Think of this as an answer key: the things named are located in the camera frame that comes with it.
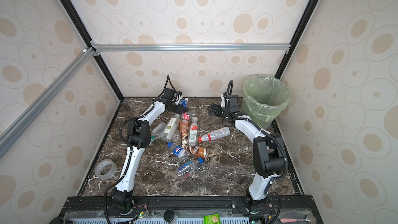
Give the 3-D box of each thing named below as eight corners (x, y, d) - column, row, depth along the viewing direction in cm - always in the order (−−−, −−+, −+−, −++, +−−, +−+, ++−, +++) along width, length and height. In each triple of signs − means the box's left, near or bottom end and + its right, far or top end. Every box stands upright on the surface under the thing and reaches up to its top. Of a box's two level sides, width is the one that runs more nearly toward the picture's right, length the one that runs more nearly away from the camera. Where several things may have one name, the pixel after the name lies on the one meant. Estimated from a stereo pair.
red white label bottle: (188, 146, 95) (187, 142, 91) (189, 120, 108) (189, 115, 104) (198, 146, 95) (198, 142, 91) (199, 120, 108) (199, 115, 104)
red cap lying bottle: (200, 145, 97) (199, 140, 92) (198, 138, 100) (197, 133, 95) (229, 137, 100) (231, 132, 96) (227, 131, 103) (228, 126, 98)
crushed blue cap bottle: (181, 180, 83) (180, 178, 80) (175, 172, 86) (174, 170, 83) (203, 162, 89) (203, 159, 86) (197, 155, 92) (197, 152, 89)
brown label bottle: (181, 150, 93) (180, 146, 89) (185, 143, 96) (184, 139, 92) (205, 160, 89) (205, 156, 85) (208, 153, 92) (209, 149, 88)
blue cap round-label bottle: (166, 148, 94) (165, 145, 91) (173, 142, 96) (172, 138, 93) (185, 163, 88) (184, 160, 85) (191, 156, 91) (190, 153, 87)
